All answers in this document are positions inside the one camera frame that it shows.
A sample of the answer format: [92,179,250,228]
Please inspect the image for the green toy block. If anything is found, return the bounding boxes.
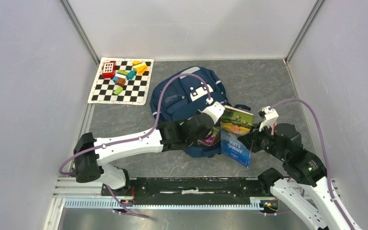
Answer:
[113,85,123,95]

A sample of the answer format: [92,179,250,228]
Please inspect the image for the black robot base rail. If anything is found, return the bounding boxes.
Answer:
[114,176,281,206]

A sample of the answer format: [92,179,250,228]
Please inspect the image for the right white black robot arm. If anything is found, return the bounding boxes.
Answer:
[238,123,360,230]

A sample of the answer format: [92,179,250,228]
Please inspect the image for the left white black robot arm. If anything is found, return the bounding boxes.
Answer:
[74,112,220,195]

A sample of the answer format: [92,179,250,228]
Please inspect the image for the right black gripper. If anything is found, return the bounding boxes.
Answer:
[237,121,287,161]

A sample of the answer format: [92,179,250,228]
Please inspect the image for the black white checkered mat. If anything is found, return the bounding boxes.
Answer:
[88,57,154,105]

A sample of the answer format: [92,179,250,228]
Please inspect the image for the red grid toy block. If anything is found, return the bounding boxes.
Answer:
[102,61,116,79]

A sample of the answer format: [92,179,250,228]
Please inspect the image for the blue brown toy blocks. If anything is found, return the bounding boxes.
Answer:
[113,70,136,87]

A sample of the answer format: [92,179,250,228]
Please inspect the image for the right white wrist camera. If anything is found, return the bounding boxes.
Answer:
[258,106,279,131]

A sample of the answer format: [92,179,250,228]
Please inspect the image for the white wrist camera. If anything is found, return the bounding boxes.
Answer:
[200,98,225,125]
[258,106,279,131]

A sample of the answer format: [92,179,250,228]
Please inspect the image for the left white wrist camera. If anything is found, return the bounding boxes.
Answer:
[200,98,225,125]

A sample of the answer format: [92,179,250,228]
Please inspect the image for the purple Treehouse book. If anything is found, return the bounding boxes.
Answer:
[198,126,220,146]

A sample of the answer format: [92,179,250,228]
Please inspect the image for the yellow orange toy blocks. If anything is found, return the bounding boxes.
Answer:
[132,60,148,75]

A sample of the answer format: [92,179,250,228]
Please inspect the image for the navy blue student backpack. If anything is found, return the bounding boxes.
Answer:
[149,66,251,159]

